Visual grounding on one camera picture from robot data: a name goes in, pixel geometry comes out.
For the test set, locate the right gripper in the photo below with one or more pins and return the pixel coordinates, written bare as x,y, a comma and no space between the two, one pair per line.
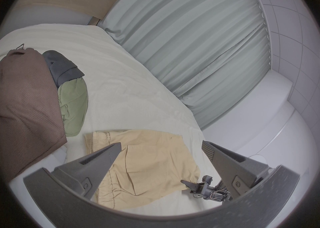
202,190

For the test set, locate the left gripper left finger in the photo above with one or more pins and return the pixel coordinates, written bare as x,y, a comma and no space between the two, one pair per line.
95,167

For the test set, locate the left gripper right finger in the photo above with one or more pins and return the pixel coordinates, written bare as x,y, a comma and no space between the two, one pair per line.
232,169

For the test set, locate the tan shorts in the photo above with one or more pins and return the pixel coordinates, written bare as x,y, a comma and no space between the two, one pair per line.
150,162

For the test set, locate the bed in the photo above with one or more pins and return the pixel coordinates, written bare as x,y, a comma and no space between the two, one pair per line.
112,77

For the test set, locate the green garment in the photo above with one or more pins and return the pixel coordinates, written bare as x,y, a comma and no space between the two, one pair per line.
72,107

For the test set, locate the pale green curtain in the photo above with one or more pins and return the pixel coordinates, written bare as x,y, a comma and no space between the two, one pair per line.
175,22
225,84

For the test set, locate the brown garment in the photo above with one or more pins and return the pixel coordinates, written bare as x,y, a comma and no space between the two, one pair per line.
25,109

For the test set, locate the black garment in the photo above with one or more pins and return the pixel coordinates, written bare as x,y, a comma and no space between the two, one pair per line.
62,69

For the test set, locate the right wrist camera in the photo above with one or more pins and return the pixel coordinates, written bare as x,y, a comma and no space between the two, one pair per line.
207,178

